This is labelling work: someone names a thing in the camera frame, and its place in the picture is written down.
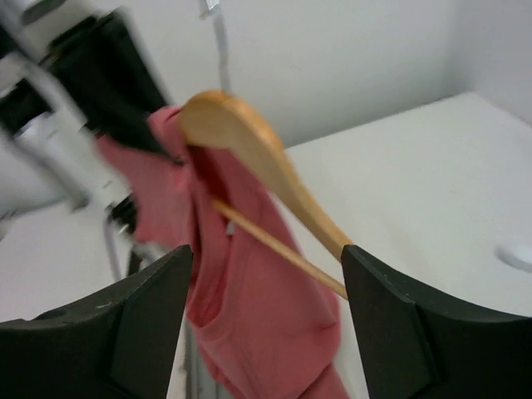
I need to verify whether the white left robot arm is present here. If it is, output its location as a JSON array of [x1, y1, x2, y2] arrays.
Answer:
[[1, 1, 182, 219]]

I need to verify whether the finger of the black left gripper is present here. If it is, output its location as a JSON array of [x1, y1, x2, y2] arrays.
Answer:
[[49, 10, 183, 165]]

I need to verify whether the grey rack upright pole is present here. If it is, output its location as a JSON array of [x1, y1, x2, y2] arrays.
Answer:
[[199, 0, 232, 93]]

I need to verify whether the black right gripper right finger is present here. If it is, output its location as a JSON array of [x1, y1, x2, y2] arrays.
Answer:
[[341, 245, 531, 398]]

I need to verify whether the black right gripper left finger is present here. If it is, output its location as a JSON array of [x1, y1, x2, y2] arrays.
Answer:
[[1, 245, 193, 398]]

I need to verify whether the white rack base foot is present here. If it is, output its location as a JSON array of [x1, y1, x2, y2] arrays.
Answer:
[[495, 240, 532, 273]]

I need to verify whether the salmon red t-shirt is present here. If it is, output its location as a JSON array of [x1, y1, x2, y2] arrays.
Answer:
[[96, 107, 347, 398]]

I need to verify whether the wooden clothes hanger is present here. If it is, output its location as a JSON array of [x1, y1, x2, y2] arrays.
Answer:
[[176, 89, 354, 300]]

